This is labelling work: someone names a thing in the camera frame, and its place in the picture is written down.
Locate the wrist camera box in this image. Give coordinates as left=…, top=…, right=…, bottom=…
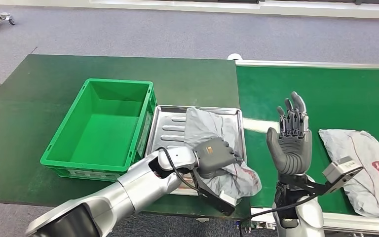
left=191, top=169, right=237, bottom=217
left=278, top=156, right=364, bottom=196

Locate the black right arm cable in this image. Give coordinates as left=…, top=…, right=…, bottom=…
left=237, top=192, right=322, bottom=237

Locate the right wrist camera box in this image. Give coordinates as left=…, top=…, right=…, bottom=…
left=278, top=156, right=364, bottom=196

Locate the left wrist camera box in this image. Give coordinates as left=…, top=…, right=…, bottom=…
left=191, top=169, right=237, bottom=217

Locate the green plastic crate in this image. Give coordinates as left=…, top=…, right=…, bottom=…
left=40, top=78, right=157, bottom=183

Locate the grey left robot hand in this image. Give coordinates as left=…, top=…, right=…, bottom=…
left=193, top=137, right=243, bottom=179

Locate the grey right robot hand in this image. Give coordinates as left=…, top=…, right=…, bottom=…
left=266, top=91, right=313, bottom=176

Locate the electronic scale with steel tray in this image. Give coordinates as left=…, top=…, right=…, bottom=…
left=145, top=104, right=246, bottom=197

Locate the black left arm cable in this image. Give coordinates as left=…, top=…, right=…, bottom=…
left=156, top=147, right=200, bottom=193

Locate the grey mailer bag red print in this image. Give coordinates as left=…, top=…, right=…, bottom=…
left=183, top=107, right=263, bottom=201
left=318, top=128, right=379, bottom=220

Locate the green conveyor belt machine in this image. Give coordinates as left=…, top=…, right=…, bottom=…
left=227, top=53, right=379, bottom=237

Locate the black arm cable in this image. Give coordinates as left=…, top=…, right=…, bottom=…
left=156, top=147, right=200, bottom=193
left=237, top=192, right=322, bottom=237

